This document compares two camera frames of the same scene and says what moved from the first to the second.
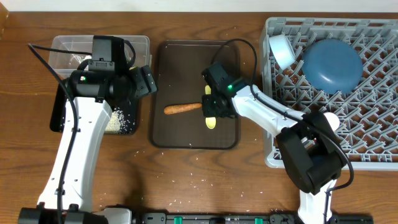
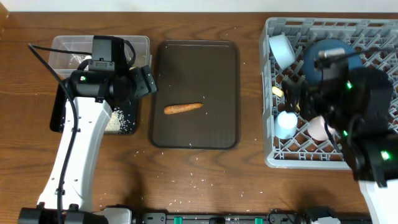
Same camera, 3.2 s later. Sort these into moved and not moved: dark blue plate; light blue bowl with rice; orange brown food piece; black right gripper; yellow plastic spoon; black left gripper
Moved: yellow plastic spoon; black right gripper
Not moved: light blue bowl with rice; dark blue plate; black left gripper; orange brown food piece
